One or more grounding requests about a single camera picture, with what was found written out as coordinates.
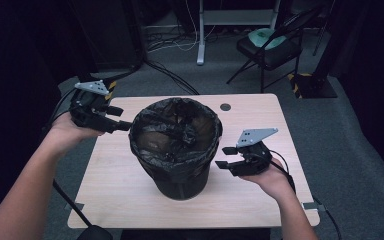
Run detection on black mesh wastebasket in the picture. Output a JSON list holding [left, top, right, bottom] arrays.
[[135, 154, 213, 201]]

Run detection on black plastic garbage bag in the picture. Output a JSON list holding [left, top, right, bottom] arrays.
[[128, 96, 224, 184]]

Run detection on black equipment cabinet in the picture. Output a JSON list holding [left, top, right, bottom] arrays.
[[69, 0, 147, 73]]

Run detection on thick black floor cable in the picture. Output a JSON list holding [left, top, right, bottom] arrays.
[[143, 59, 200, 96]]

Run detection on person's left hand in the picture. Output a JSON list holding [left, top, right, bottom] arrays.
[[44, 111, 106, 152]]

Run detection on dark round object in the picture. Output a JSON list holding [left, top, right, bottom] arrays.
[[76, 224, 114, 240]]

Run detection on grey tape piece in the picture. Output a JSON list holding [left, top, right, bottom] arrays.
[[302, 201, 326, 212]]

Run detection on person's right hand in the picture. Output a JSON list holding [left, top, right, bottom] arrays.
[[239, 157, 293, 202]]

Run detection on left hand-held gripper cable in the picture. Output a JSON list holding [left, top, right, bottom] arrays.
[[41, 87, 94, 229]]

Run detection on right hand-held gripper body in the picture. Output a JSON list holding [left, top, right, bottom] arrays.
[[228, 127, 279, 177]]

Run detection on tangle of floor cables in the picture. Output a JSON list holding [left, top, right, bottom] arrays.
[[144, 19, 222, 54]]

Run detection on hand-held gripper cable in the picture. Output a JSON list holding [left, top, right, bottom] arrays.
[[41, 87, 94, 229], [269, 149, 343, 240]]

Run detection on green cushion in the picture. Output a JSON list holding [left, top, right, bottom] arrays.
[[248, 27, 287, 51]]

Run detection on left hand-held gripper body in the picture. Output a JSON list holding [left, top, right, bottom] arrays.
[[69, 79, 118, 134]]

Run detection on right hand-held gripper cable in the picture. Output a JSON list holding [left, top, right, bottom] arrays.
[[269, 149, 343, 240]]

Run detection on black folding chair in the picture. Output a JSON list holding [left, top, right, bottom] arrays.
[[226, 5, 318, 94]]

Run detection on white metal stand frame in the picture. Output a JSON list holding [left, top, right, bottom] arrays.
[[196, 0, 282, 66]]

